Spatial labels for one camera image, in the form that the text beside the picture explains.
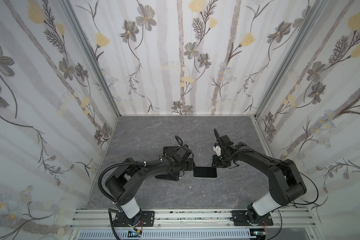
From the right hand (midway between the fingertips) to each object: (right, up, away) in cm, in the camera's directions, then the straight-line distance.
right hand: (210, 161), depth 88 cm
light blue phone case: (-3, -10, 0) cm, 10 cm away
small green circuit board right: (+20, -31, -17) cm, 40 cm away
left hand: (-11, 0, 0) cm, 11 cm away
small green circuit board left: (-40, -31, -16) cm, 53 cm away
